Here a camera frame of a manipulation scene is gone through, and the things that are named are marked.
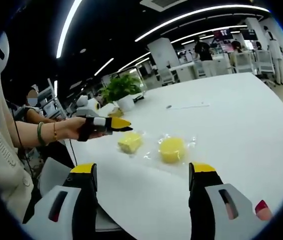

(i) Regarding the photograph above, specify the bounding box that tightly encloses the yellow round silicone block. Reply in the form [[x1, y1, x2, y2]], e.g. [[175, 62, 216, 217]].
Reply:
[[158, 136, 189, 165]]

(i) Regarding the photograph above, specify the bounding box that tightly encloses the green leafy plant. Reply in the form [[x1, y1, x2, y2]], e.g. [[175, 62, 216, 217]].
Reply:
[[100, 74, 143, 104]]

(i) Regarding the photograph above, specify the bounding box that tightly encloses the black cable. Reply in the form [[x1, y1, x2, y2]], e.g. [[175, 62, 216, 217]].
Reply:
[[67, 138, 79, 168], [8, 99, 37, 179]]

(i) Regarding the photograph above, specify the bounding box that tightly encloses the yellow square sponge in wrap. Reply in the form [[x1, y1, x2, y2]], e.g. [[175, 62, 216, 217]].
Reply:
[[115, 129, 148, 159]]

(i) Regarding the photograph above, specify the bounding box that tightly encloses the yellow rectangular silicone block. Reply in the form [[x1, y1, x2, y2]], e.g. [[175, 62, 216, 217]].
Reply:
[[117, 132, 143, 154]]

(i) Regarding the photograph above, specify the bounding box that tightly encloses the white office chair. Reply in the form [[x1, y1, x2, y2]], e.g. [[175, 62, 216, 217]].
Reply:
[[256, 49, 275, 75], [234, 51, 255, 74]]

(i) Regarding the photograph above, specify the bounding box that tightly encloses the person's left hand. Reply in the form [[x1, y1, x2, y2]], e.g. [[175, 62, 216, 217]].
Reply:
[[65, 116, 107, 141]]

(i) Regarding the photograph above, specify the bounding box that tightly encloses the grey mesh chair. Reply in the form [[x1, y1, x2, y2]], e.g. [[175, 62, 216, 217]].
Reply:
[[36, 156, 75, 199]]

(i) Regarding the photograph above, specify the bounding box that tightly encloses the clear plastic wrapper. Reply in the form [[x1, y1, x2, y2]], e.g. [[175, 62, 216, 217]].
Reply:
[[143, 133, 198, 166]]

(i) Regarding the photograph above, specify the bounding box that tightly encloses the white plant pot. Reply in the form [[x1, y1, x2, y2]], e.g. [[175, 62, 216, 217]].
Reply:
[[117, 95, 135, 112]]

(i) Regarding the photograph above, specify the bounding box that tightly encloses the green bangle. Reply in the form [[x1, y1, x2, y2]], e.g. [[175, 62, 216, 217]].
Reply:
[[37, 121, 47, 146]]

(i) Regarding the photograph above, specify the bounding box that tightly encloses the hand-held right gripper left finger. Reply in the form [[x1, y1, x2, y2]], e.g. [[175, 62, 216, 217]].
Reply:
[[22, 162, 99, 240]]

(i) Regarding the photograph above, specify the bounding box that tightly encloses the ceiling air conditioner unit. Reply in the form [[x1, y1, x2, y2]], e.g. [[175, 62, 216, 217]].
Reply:
[[139, 0, 188, 11]]

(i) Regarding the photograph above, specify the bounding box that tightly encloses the dark wall screen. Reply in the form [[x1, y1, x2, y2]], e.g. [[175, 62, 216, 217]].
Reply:
[[240, 28, 259, 41]]

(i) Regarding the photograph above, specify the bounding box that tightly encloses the long ceiling light strip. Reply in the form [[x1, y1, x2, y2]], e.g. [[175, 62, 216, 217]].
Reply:
[[134, 4, 272, 43], [55, 0, 83, 60]]

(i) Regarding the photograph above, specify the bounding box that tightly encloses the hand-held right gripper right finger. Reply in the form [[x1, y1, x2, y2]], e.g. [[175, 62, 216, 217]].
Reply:
[[188, 161, 266, 240]]

